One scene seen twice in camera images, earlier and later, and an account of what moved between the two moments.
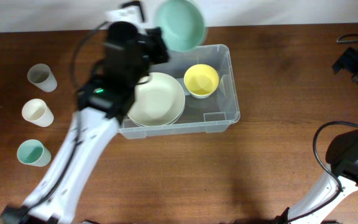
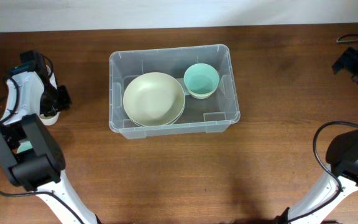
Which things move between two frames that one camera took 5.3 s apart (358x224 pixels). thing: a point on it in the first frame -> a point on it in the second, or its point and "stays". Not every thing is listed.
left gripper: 155,39 -> 66,102
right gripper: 349,60 stays
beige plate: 158,101 stays
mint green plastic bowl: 183,23 -> 201,78
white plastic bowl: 201,96 stays
